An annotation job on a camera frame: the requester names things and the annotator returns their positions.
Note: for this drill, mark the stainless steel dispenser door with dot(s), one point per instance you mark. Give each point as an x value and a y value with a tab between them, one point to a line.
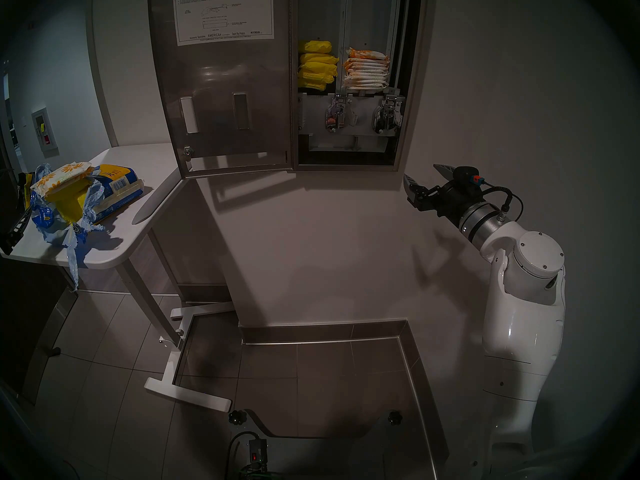
225	84

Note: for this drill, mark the dark robot base platform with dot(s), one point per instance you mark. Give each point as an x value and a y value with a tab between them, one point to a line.
325	459

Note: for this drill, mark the white pad orange flower print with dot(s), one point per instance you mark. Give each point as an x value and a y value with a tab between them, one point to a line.
60	176

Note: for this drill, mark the stainless steel dispenser cabinet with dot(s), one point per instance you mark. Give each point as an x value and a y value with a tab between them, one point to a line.
414	84

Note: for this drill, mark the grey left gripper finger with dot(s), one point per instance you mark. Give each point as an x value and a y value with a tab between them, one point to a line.
15	229

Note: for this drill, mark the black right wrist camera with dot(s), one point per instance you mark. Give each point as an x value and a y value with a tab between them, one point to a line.
464	176

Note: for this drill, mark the white orange wrapped pad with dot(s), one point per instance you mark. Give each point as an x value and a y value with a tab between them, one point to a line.
365	85
368	63
367	73
366	79
367	68

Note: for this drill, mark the black power box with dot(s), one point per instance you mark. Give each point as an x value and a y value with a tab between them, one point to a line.
256	454

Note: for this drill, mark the white table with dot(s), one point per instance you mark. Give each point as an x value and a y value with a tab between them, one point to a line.
150	169

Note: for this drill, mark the blue pad package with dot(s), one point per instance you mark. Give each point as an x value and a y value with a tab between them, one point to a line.
117	189

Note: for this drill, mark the chrome dispenser lever mechanism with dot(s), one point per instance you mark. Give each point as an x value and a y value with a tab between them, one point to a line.
339	114
387	115

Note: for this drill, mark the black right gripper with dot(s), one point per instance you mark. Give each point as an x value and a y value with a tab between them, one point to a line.
450	200

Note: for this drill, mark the black round knob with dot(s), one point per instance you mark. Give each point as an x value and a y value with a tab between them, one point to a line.
395	417
238	417

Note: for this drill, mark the floral pad stack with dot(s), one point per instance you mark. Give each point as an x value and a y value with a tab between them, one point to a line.
369	54

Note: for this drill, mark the white instruction sheet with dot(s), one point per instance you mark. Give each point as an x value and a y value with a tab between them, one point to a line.
222	14

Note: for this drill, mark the yellow wrapped pad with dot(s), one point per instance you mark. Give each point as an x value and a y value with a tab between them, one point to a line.
320	58
316	77
315	46
311	85
321	68
67	204

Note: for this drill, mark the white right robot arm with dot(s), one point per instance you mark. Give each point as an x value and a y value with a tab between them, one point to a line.
525	324

